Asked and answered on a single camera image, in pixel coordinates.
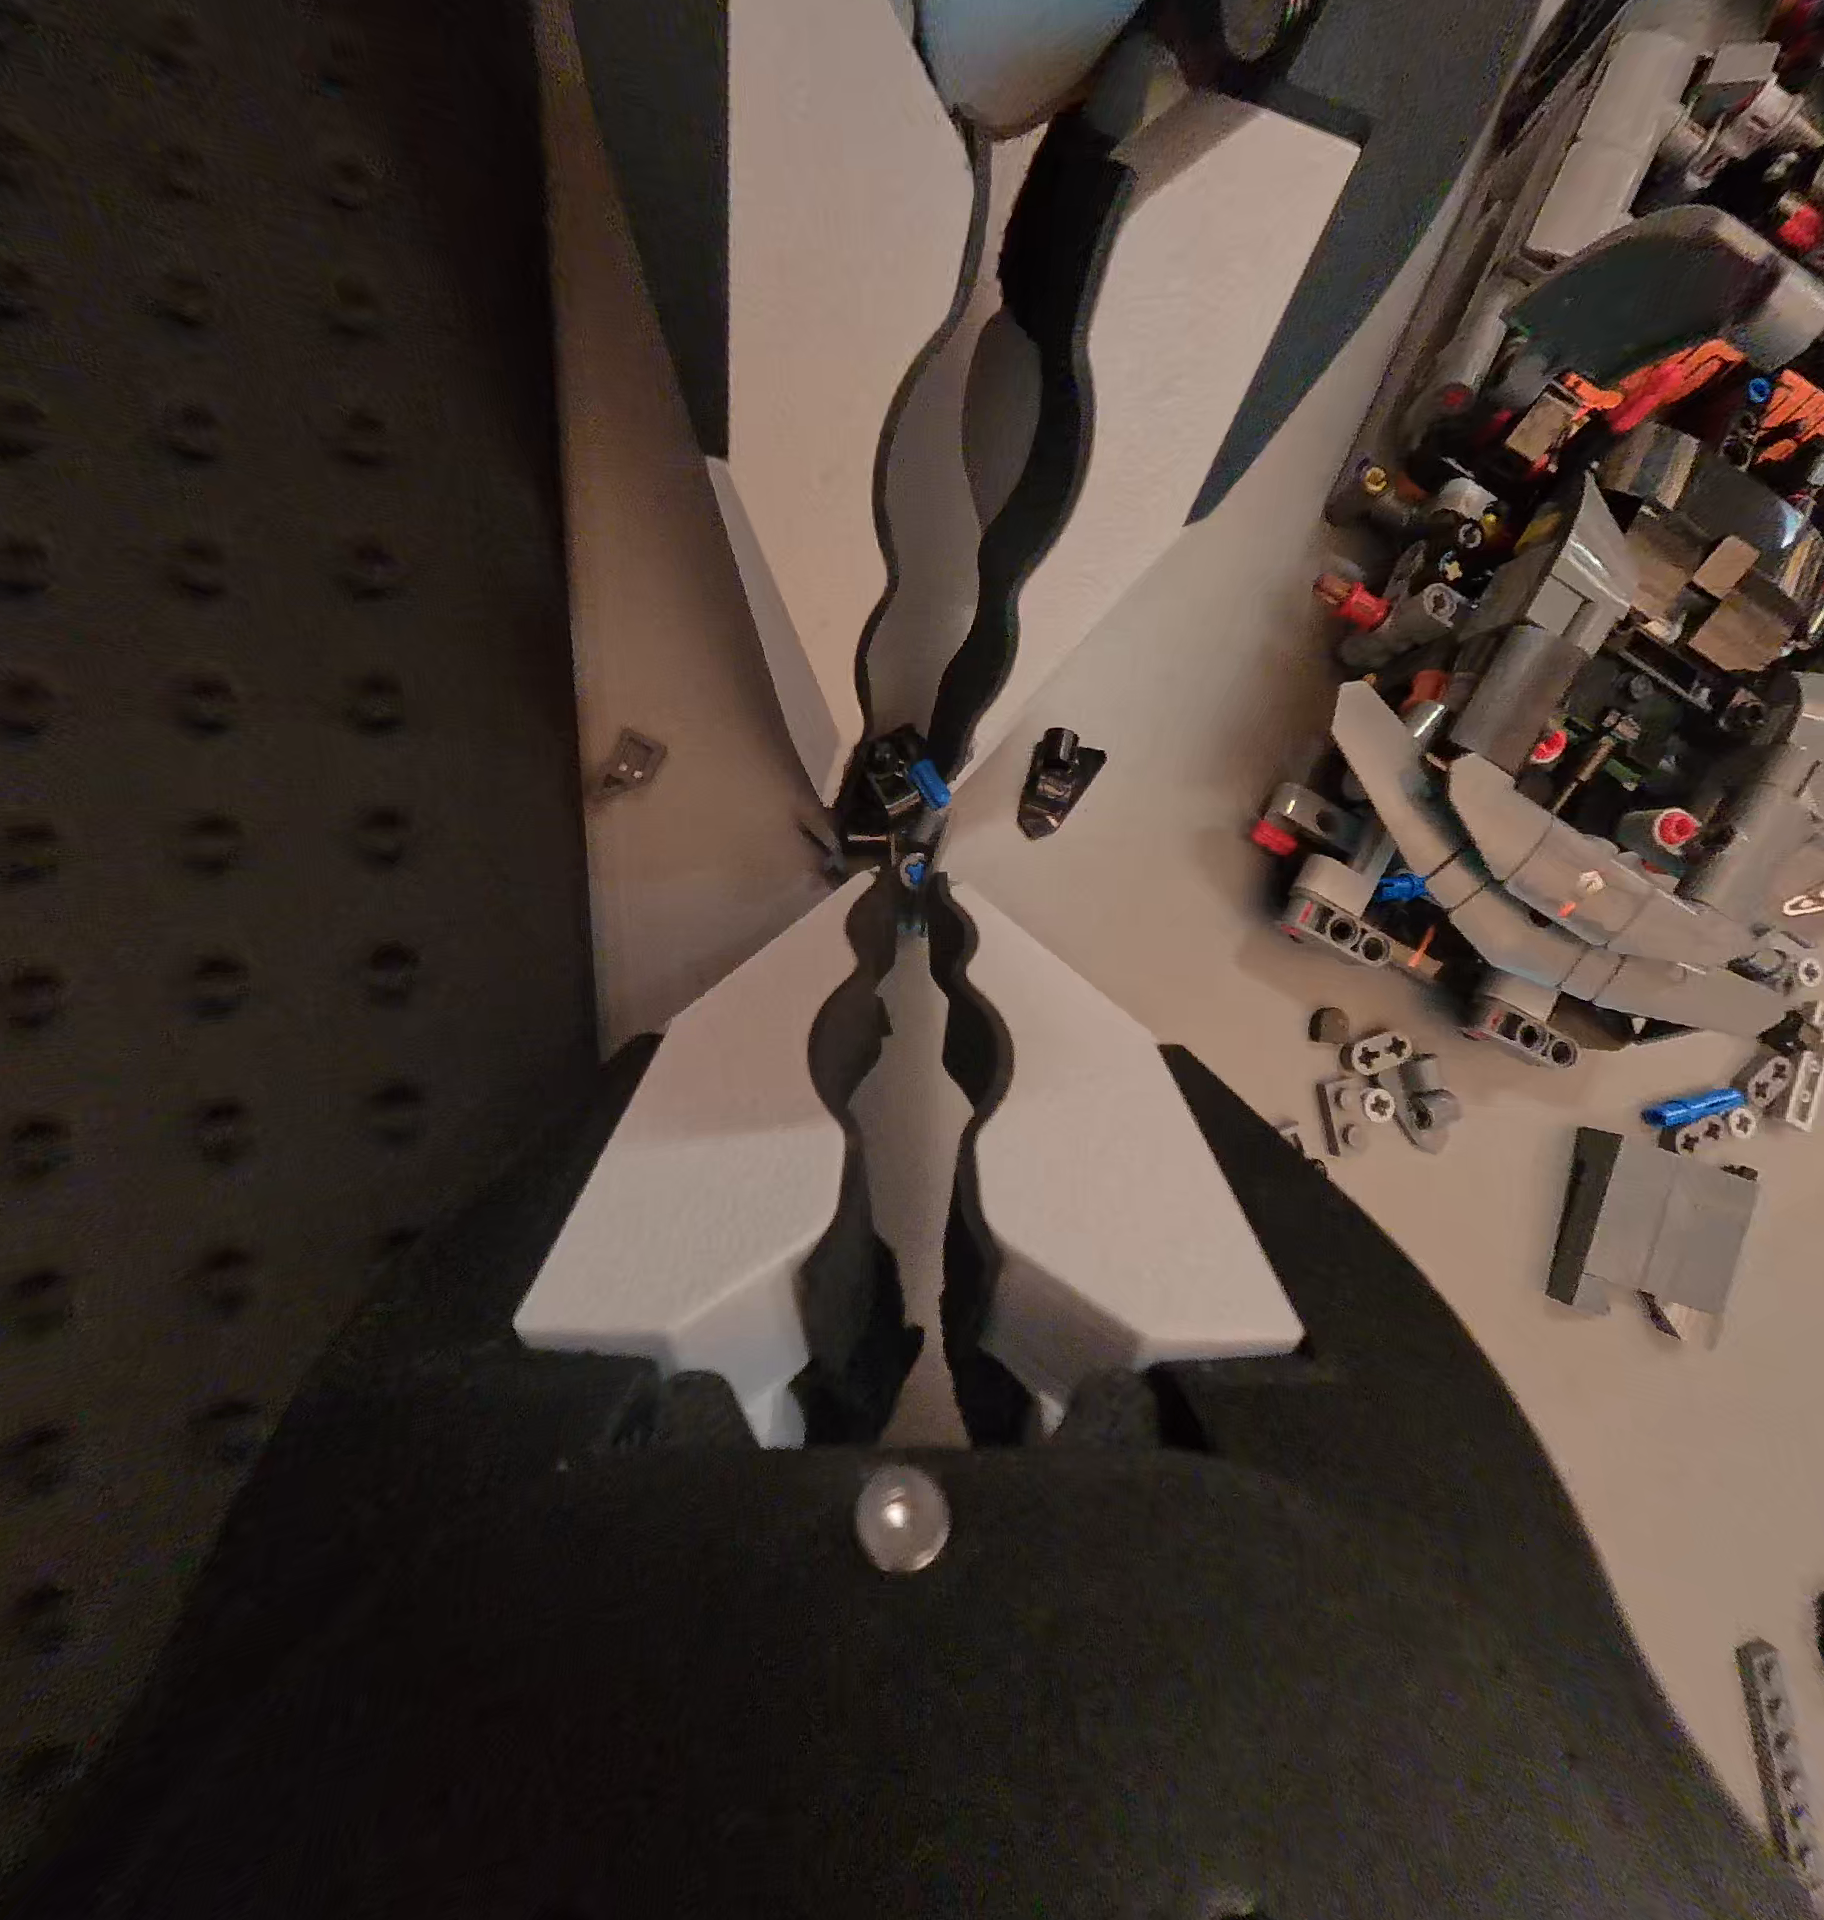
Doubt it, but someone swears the lego car model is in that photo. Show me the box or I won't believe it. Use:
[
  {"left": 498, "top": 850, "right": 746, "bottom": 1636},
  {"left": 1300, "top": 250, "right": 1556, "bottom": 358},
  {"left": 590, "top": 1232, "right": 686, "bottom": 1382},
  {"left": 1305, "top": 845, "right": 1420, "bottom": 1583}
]
[{"left": 1361, "top": 0, "right": 1824, "bottom": 723}]

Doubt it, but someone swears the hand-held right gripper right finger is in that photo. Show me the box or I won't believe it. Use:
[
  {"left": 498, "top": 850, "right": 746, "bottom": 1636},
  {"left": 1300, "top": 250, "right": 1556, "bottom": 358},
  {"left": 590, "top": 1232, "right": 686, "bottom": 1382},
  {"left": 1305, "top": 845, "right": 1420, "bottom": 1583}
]
[{"left": 930, "top": 876, "right": 1307, "bottom": 1448}]

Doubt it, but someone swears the black lego connector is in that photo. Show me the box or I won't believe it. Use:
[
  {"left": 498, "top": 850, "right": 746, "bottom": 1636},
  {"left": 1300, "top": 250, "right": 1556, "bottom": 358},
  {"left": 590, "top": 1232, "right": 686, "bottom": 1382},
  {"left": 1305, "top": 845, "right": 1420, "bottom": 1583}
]
[{"left": 1018, "top": 726, "right": 1110, "bottom": 843}]

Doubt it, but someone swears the dark grey lego panel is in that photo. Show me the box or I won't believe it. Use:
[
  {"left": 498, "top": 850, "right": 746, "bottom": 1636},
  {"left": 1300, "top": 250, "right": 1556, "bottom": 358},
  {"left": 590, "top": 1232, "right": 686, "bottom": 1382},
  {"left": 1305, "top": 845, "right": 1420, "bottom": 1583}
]
[{"left": 1546, "top": 1128, "right": 1763, "bottom": 1342}]

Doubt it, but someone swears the black perforated board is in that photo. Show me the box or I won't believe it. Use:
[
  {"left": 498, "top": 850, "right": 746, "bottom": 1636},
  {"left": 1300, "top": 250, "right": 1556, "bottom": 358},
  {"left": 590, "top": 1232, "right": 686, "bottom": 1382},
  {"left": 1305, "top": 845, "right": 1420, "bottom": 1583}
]
[{"left": 0, "top": 0, "right": 613, "bottom": 1802}]

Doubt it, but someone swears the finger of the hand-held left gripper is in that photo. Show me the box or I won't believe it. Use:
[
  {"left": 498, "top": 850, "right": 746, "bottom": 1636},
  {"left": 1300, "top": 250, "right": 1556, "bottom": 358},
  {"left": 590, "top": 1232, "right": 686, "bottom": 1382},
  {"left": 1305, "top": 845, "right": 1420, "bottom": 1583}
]
[
  {"left": 920, "top": 91, "right": 1372, "bottom": 774},
  {"left": 703, "top": 0, "right": 998, "bottom": 804}
]

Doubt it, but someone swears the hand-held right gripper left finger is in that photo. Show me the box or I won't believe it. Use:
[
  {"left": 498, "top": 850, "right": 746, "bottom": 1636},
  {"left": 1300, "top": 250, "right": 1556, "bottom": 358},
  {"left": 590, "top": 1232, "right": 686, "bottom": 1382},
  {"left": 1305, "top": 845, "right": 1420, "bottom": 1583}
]
[{"left": 511, "top": 873, "right": 926, "bottom": 1448}]

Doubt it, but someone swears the black lego piece blue pin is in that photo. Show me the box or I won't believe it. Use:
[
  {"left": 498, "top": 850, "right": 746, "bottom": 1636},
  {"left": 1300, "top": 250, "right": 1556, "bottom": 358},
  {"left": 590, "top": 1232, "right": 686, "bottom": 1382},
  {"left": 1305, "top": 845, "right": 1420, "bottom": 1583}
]
[{"left": 834, "top": 724, "right": 957, "bottom": 878}]

